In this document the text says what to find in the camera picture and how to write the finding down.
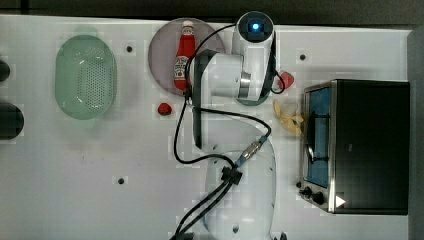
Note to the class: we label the green perforated colander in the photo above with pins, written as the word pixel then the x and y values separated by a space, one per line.
pixel 85 75

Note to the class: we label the black toaster oven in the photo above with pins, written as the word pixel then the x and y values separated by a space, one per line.
pixel 355 147

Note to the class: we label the black round object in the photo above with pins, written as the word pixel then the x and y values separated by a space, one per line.
pixel 4 71
pixel 11 121

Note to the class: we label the large red strawberry toy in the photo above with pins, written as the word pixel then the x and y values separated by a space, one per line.
pixel 284 80

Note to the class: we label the black round object upper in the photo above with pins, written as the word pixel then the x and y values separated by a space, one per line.
pixel 4 71

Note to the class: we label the black round object lower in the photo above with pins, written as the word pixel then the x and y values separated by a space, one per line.
pixel 11 121

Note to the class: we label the yellow banana peel toy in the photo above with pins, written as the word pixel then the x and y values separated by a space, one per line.
pixel 288 117

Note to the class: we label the grey round plate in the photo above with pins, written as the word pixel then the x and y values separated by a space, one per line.
pixel 163 49

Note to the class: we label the small red strawberry toy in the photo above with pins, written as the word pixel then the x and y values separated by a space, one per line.
pixel 164 109

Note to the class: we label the red ketchup bottle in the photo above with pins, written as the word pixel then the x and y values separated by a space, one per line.
pixel 185 51

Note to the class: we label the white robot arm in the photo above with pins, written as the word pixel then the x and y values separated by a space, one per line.
pixel 241 176

